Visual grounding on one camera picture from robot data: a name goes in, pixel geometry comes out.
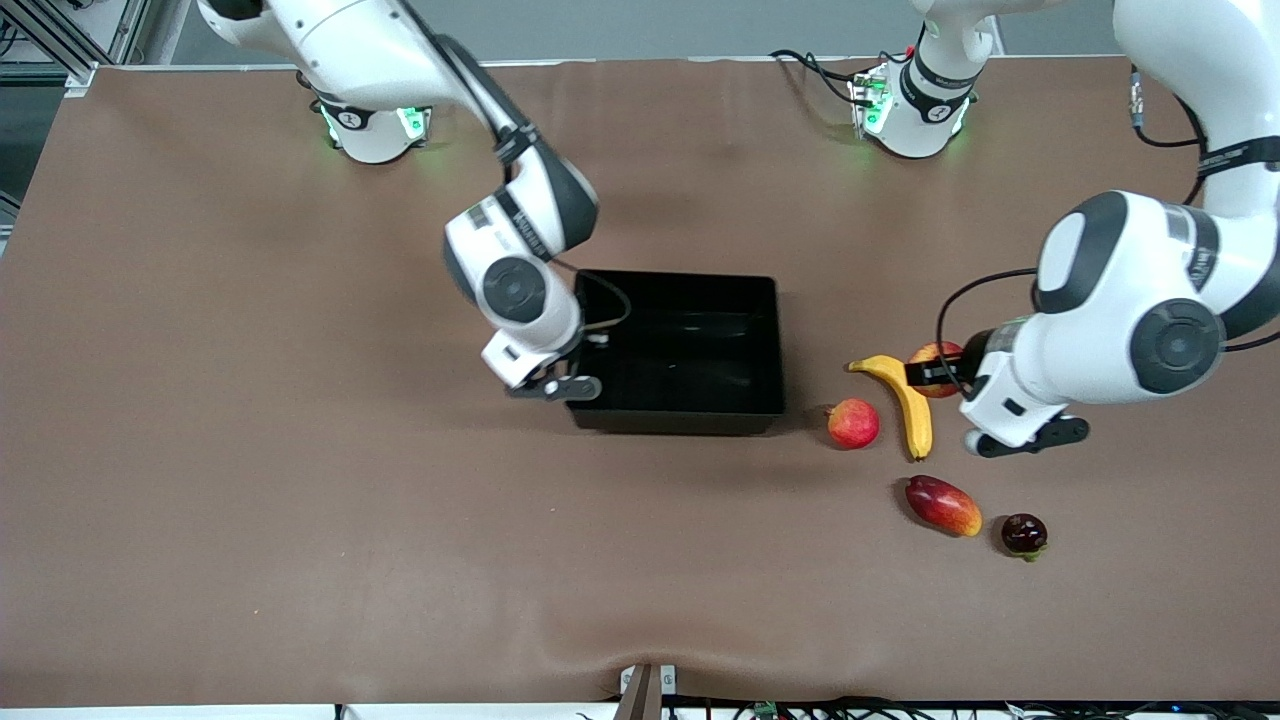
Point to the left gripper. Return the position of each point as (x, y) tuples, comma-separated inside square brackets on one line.
[(971, 364)]

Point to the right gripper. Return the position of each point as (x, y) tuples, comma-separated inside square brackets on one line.
[(581, 347)]

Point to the red yellow apple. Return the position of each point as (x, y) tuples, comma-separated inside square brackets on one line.
[(938, 352)]

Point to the yellow banana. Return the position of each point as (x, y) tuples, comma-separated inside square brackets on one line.
[(915, 420)]

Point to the black plastic box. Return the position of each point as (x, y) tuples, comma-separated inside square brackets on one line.
[(700, 350)]

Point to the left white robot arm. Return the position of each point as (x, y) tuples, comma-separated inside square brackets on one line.
[(1120, 300)]

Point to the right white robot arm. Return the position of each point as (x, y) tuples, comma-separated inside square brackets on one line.
[(370, 50)]

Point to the red mango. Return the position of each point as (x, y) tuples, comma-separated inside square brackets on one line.
[(943, 505)]

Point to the dark purple round fruit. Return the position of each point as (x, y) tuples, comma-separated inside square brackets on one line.
[(1024, 534)]

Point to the table cover mat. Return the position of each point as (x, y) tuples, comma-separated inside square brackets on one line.
[(300, 500)]

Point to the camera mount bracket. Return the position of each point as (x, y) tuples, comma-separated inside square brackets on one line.
[(645, 700)]

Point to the aluminium frame post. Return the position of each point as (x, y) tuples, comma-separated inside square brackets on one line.
[(60, 45)]

